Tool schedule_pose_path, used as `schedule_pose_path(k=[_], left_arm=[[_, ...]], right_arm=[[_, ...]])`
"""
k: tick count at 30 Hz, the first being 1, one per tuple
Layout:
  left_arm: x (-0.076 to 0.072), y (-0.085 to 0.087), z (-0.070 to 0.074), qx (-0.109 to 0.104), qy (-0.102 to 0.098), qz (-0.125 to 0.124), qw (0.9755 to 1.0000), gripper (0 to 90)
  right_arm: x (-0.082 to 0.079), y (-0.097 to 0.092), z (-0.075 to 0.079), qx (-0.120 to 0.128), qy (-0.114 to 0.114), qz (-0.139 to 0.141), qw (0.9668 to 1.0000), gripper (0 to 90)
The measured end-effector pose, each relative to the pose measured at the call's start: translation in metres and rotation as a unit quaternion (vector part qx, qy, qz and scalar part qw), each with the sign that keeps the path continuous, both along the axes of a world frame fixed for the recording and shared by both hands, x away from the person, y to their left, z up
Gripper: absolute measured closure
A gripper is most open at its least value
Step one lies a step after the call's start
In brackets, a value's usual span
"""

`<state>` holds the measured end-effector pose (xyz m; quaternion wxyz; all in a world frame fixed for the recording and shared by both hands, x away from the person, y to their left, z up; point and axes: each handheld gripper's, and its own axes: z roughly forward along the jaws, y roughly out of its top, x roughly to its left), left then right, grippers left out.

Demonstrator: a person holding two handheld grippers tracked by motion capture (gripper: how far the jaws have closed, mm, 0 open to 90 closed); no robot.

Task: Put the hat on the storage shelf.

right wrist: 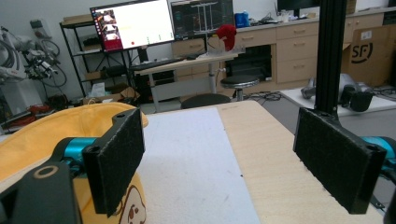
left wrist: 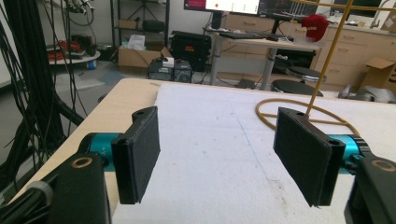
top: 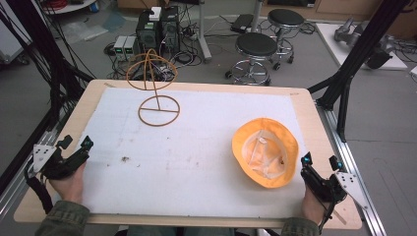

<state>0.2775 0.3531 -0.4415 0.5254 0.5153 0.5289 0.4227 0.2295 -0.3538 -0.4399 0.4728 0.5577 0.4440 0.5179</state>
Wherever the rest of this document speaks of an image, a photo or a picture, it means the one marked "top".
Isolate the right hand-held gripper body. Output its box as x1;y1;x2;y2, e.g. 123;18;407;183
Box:
300;165;370;211

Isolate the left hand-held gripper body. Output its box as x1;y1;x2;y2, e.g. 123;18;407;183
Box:
28;143;90;181

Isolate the orange bucket hat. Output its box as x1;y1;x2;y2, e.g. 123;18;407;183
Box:
231;117;300;190

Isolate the brown wire hat stand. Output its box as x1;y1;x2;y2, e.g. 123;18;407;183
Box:
125;47;182;128

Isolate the person's left hand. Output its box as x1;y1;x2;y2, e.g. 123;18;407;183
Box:
48;161;88;205

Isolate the person's right hand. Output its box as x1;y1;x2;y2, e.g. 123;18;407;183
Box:
301;186;330;226

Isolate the white foam mat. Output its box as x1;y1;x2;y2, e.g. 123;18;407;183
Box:
80;87;308;219

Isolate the silver power supply unit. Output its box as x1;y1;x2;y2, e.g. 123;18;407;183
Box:
112;34;128;62
124;34;140;62

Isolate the clear plastic sheet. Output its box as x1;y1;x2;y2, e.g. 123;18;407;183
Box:
61;11;127;43

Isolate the white platform board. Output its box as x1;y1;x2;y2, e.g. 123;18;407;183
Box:
315;22;408;72

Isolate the black round stool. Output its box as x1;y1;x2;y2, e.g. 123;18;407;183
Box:
267;8;306;65
224;31;279;88

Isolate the black computer tower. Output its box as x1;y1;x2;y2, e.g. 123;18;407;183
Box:
135;11;162;55
159;5;181;55

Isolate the round white table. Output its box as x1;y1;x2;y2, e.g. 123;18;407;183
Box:
41;0;98;16

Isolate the small white box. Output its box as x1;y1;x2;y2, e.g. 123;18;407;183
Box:
148;6;163;23

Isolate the black flat box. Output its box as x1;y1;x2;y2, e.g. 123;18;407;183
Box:
230;13;255;34

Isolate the grey metal table leg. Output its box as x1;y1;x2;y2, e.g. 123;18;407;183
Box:
196;0;213;64

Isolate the aluminium rail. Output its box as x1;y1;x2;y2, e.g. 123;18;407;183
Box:
0;111;68;221
315;99;388;236

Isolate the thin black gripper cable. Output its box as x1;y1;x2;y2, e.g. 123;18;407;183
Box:
317;196;336;236

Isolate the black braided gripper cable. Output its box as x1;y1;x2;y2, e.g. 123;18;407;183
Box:
24;158;54;215

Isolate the black metal frame stand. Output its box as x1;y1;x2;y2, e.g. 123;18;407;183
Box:
0;0;96;195
307;0;412;143

